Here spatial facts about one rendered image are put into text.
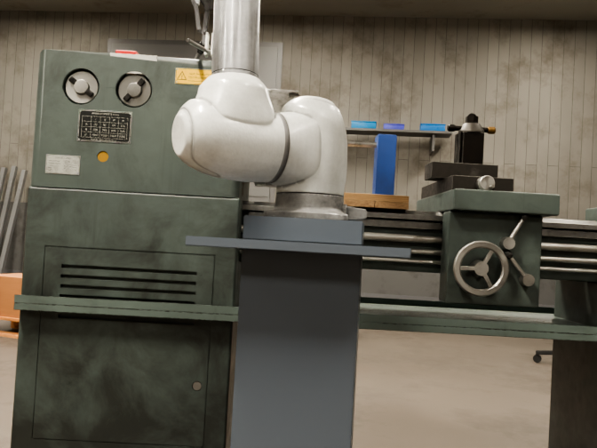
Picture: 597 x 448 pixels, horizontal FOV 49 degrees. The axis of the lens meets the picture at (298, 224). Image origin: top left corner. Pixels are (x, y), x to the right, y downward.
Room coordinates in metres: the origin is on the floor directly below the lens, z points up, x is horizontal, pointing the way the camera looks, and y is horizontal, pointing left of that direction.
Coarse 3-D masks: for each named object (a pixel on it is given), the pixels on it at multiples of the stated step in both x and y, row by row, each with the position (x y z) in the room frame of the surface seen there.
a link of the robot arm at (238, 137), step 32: (224, 0) 1.35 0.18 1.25; (256, 0) 1.37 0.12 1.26; (224, 32) 1.34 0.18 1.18; (256, 32) 1.37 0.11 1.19; (224, 64) 1.34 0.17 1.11; (256, 64) 1.37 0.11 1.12; (224, 96) 1.30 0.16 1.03; (256, 96) 1.32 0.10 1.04; (192, 128) 1.28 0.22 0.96; (224, 128) 1.28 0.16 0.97; (256, 128) 1.31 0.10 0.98; (192, 160) 1.31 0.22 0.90; (224, 160) 1.30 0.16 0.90; (256, 160) 1.33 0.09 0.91
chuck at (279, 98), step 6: (276, 90) 2.03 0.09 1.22; (282, 90) 2.04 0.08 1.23; (288, 90) 2.05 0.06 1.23; (270, 96) 1.99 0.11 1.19; (276, 96) 1.99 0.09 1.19; (282, 96) 1.99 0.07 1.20; (288, 96) 1.99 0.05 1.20; (276, 102) 1.97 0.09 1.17; (282, 102) 1.97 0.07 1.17; (276, 108) 1.96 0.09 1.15; (270, 186) 2.08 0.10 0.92
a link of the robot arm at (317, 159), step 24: (312, 96) 1.43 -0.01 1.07; (288, 120) 1.37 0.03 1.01; (312, 120) 1.39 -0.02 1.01; (336, 120) 1.41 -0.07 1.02; (312, 144) 1.38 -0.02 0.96; (336, 144) 1.41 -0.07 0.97; (288, 168) 1.37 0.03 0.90; (312, 168) 1.38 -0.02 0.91; (336, 168) 1.41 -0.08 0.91; (288, 192) 1.42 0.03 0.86; (312, 192) 1.39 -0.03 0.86; (336, 192) 1.42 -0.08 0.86
